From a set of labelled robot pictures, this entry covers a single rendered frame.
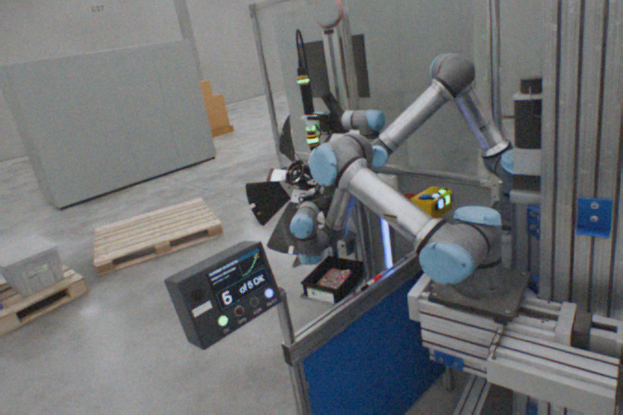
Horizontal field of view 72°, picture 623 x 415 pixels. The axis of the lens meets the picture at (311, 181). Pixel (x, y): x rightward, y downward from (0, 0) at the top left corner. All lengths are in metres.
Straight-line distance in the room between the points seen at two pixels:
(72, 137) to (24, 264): 3.13
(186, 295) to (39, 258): 3.11
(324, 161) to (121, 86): 6.09
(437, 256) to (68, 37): 13.25
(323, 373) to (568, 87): 1.17
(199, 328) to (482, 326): 0.76
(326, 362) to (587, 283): 0.86
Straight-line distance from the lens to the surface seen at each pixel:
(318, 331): 1.54
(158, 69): 7.34
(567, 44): 1.21
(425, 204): 1.80
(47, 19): 13.85
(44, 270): 4.25
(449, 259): 1.08
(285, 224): 1.86
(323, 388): 1.69
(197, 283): 1.15
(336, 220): 1.51
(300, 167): 1.88
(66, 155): 6.97
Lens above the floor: 1.77
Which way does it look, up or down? 18 degrees down
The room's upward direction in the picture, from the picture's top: 9 degrees counter-clockwise
